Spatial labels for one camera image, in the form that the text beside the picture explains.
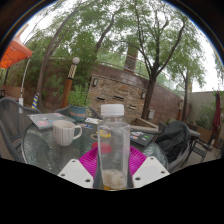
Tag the silver laptop with stickers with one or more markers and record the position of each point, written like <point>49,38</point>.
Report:
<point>50,119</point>

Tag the orange patio umbrella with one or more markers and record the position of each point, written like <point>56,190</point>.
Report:
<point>15,53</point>

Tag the lamp post with globe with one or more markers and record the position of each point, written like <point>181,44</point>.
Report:
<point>69,86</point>

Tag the white ribbed ceramic mug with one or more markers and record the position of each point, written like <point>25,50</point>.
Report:
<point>65,133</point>

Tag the white wall utility box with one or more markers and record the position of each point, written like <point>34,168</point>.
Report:
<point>151,114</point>

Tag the green plant in blue pot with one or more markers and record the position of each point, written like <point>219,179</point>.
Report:
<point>78,100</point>

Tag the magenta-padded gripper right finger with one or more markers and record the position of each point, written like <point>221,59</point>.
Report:
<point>150,171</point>

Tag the white paper sheet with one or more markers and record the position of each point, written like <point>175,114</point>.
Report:
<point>91,120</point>

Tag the flat round red coaster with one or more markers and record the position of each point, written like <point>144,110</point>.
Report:
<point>95,144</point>

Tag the black wall lantern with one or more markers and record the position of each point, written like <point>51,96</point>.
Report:
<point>95,82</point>
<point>143,95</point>

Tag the dark-trunk branching tree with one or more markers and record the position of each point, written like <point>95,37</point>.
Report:
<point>149,100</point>

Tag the black jacket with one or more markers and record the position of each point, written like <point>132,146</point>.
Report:
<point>173,140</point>

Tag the colourful sticker card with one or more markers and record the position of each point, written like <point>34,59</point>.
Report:
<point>86,126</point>

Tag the small yellow card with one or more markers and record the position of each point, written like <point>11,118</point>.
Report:
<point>105,134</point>

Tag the slim-trunk tree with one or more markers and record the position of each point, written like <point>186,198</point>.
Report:
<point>185,106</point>

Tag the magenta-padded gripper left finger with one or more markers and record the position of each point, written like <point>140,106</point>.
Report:
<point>75,173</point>

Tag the clear plastic bottle white cap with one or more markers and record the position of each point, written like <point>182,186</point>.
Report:
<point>113,160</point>

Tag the leaning grey-trunk tree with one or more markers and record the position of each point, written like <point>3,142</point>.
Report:
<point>46,66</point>

